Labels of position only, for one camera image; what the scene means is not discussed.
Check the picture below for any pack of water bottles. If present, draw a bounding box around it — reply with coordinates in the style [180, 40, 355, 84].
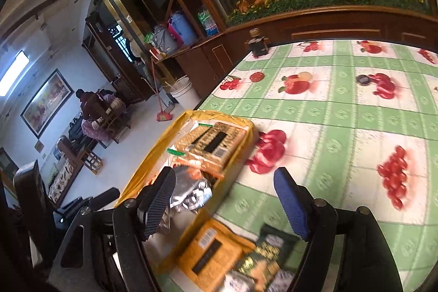
[197, 6, 220, 37]

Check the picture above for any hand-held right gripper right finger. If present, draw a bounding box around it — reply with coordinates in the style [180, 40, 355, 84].
[273, 167, 404, 292]

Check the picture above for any small dark bottle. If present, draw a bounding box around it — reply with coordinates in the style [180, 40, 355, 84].
[247, 28, 269, 58]

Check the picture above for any small orange snack packet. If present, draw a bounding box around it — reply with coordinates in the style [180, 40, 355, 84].
[171, 155, 226, 180]

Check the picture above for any grey thermos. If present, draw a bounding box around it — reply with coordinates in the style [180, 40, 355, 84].
[152, 24, 178, 55]

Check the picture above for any green fruit-print tablecloth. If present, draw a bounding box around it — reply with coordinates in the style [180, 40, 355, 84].
[161, 39, 438, 292]

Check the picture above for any black chair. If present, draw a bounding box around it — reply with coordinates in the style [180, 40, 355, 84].
[13, 160, 57, 268]

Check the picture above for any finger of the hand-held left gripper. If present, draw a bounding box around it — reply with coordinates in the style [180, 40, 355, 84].
[56, 187, 121, 222]

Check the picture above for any wooden bench printed cushion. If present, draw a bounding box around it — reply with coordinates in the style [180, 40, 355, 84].
[48, 136, 86, 207]

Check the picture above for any yellow-orange snack packet black label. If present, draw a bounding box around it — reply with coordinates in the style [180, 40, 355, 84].
[178, 220, 255, 292]

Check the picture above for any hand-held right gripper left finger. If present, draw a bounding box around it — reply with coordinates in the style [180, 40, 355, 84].
[48, 167, 177, 292]

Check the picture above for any red broom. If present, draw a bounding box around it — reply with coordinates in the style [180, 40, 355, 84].
[150, 49, 175, 122]

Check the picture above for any clear cracker packet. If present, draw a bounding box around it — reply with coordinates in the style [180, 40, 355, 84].
[167, 123, 220, 159]
[192, 124, 250, 176]

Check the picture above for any dark green snack packet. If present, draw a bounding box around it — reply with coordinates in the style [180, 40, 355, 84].
[236, 225, 302, 282]

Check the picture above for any barred window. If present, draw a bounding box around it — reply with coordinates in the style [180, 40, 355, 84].
[108, 24, 132, 64]

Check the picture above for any blue and white snack packet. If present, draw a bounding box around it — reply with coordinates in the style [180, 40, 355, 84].
[224, 270, 295, 292]

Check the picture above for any wooden chair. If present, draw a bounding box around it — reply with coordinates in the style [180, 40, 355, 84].
[96, 92, 132, 144]

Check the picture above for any red thermos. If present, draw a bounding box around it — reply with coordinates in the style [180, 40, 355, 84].
[167, 22, 183, 46]

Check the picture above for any white box with yellow tape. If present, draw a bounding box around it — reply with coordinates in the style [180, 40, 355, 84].
[114, 109, 262, 277]

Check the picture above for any framed wall picture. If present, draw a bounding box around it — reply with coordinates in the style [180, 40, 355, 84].
[21, 69, 74, 138]

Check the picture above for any wooden display cabinet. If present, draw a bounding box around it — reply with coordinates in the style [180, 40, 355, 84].
[82, 0, 438, 108]

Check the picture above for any silver white-label candy packet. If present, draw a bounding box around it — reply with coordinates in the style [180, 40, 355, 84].
[164, 167, 214, 214]

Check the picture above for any blue thermos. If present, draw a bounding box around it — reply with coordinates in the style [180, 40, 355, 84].
[171, 11, 199, 46]

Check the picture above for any ceiling light panel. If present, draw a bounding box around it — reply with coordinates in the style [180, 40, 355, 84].
[0, 51, 31, 97]

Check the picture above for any small wooden stool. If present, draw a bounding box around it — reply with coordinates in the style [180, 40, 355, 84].
[80, 148, 104, 174]

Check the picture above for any white plastic bucket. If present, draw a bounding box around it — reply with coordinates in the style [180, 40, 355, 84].
[169, 76, 201, 104]

